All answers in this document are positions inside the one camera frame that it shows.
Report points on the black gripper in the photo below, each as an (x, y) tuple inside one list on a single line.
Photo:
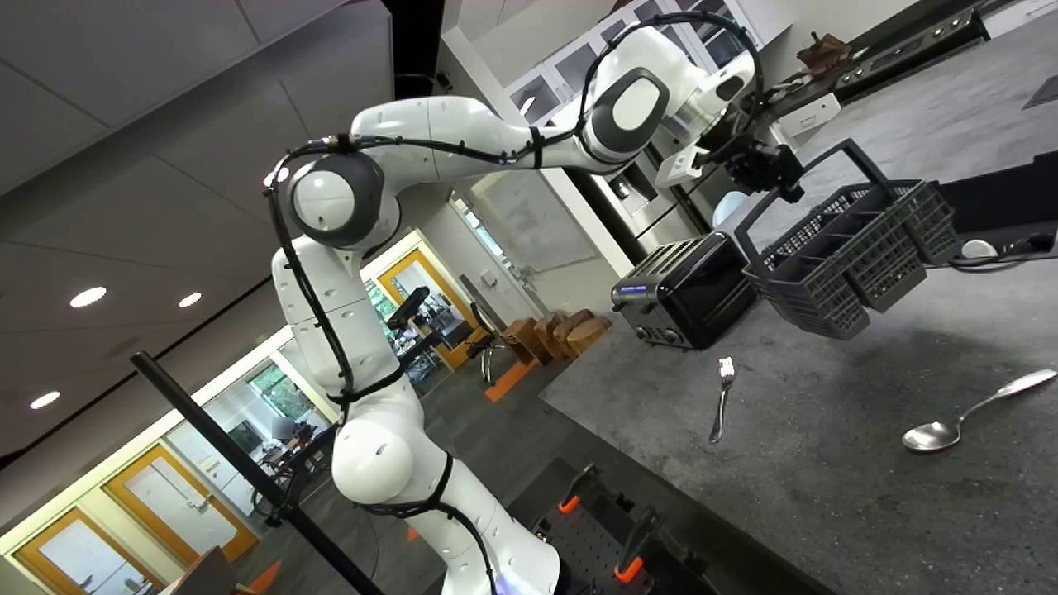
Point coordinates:
[(760, 159)]

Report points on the grey plastic cutlery basket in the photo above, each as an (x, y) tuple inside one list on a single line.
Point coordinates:
[(864, 250)]

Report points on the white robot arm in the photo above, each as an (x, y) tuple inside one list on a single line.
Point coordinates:
[(337, 202)]

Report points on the silver black toaster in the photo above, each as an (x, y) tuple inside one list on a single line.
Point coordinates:
[(687, 292)]

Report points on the silver fork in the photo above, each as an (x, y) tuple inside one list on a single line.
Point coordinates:
[(726, 380)]

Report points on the silver spoon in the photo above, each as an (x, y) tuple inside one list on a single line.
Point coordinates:
[(945, 433)]

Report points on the black orange clamp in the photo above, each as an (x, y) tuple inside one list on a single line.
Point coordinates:
[(630, 567), (572, 491)]

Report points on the black tripod pole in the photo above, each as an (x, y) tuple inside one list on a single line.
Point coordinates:
[(288, 510)]

